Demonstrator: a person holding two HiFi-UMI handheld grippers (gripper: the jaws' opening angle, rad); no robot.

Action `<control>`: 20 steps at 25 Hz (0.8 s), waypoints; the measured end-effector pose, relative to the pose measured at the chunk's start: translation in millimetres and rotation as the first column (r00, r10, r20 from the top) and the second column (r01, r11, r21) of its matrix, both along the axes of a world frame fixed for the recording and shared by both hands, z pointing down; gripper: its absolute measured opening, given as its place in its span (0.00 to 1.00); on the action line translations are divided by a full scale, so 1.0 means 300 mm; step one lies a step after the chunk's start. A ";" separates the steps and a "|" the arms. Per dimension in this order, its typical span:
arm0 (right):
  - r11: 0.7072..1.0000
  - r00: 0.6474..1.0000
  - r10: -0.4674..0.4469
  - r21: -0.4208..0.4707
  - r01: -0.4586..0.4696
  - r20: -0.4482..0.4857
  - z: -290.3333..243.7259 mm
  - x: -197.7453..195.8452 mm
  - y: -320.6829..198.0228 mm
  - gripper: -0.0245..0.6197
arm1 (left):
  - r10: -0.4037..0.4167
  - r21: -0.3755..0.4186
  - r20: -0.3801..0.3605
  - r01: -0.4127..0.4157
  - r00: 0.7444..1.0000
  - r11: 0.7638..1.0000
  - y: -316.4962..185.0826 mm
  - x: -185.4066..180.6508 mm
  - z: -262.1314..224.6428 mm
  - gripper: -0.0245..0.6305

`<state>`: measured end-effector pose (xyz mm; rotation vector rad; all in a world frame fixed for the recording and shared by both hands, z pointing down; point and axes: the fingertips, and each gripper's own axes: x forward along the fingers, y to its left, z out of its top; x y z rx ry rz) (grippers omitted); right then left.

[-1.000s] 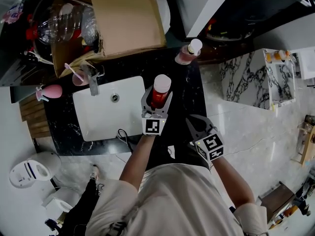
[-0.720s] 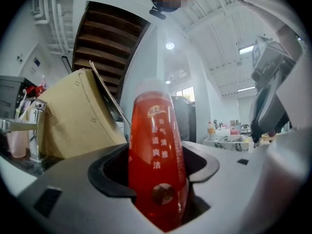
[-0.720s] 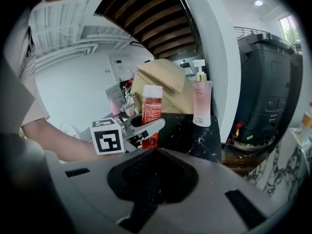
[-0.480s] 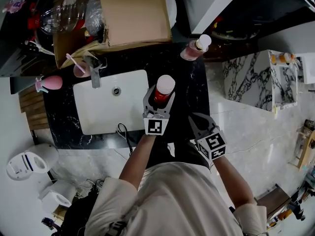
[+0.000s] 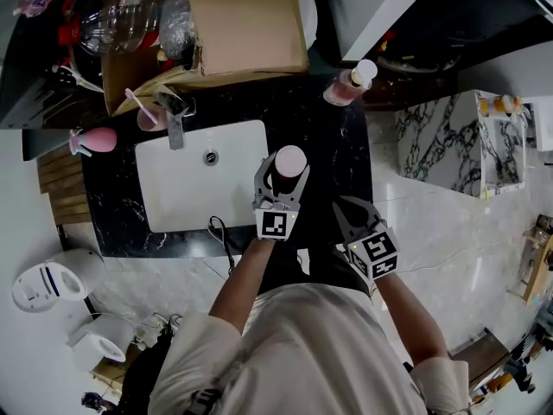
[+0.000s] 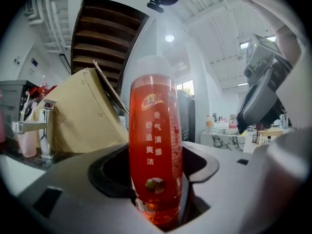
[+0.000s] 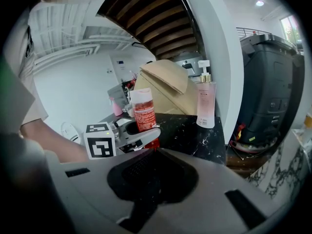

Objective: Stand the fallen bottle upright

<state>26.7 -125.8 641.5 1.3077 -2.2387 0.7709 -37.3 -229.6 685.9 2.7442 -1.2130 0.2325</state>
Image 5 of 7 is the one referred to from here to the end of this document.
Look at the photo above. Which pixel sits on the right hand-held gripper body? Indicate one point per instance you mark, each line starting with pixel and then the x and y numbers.
pixel 373 253

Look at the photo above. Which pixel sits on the orange bottle with white cap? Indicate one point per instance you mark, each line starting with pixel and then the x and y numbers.
pixel 505 104

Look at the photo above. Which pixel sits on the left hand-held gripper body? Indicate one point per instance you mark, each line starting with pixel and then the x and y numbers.
pixel 273 225

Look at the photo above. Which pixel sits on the person's beige shirt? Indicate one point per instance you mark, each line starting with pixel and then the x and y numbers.
pixel 311 357

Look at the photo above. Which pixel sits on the person's left forearm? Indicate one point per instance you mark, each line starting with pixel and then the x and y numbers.
pixel 242 288

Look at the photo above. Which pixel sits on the black microwave oven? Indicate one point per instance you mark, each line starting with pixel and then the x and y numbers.
pixel 30 59

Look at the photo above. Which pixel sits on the round dark tray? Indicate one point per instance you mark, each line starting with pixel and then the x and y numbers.
pixel 415 65

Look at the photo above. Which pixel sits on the pink pump bottle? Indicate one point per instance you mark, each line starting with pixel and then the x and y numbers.
pixel 345 87

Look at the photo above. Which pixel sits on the black marble vanity table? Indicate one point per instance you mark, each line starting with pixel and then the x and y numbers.
pixel 328 145

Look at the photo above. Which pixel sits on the pink cup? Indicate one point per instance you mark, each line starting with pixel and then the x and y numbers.
pixel 153 121

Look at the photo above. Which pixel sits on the pink vase-shaped bottle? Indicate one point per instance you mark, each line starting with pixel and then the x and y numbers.
pixel 99 141

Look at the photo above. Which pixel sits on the large black appliance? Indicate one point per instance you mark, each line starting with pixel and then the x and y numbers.
pixel 475 11

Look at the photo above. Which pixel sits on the white rectangular sink basin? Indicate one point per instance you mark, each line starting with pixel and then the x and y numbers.
pixel 181 188

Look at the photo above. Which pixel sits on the white cylindrical appliance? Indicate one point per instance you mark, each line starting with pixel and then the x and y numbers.
pixel 103 344

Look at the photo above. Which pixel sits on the large open cardboard box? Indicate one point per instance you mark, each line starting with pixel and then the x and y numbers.
pixel 246 24

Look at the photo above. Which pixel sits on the white marble-pattern cabinet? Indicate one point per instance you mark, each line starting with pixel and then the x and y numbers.
pixel 436 145

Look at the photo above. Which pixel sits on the dark wooden staircase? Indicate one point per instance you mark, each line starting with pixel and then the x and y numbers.
pixel 60 188

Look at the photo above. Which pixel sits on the small red yellow object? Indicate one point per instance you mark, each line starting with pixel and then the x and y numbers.
pixel 386 41

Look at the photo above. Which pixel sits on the white rounded appliance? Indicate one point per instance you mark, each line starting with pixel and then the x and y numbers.
pixel 307 11

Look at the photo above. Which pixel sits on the person's right forearm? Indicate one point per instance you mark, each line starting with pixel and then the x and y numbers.
pixel 410 322

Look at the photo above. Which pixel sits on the pink snack packet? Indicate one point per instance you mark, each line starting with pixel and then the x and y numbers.
pixel 36 0

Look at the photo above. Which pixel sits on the dark grey landing platform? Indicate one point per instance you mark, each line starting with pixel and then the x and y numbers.
pixel 47 143

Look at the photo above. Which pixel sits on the red bottle with white cap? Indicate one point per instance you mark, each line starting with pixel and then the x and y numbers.
pixel 290 160

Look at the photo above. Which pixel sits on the dark wooden floor plinth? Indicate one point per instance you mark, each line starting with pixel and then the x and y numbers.
pixel 410 93

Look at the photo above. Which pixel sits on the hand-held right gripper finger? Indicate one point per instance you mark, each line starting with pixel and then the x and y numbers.
pixel 363 214
pixel 349 229

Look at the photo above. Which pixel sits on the flat cardboard box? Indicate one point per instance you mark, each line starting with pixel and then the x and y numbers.
pixel 110 368

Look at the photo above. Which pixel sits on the chrome faucet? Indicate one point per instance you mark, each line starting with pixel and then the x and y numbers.
pixel 175 123

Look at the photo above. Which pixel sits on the person's black trousers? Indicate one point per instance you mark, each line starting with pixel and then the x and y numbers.
pixel 319 266

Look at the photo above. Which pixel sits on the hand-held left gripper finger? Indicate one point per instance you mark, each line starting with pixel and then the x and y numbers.
pixel 300 186
pixel 262 180

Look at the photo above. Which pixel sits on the dark wooden bench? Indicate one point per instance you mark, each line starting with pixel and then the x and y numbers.
pixel 479 357

